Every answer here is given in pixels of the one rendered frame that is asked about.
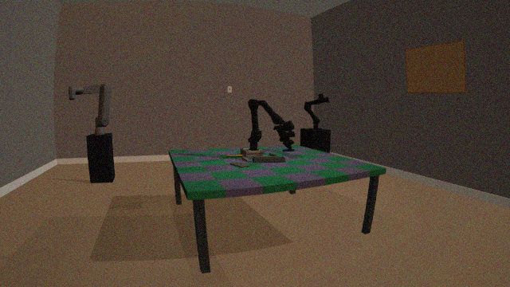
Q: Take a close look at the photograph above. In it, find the keyboard with keys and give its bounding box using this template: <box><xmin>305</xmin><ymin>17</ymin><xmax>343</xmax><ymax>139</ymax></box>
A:
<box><xmin>253</xmin><ymin>156</ymin><xmax>286</xmax><ymax>163</ymax></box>

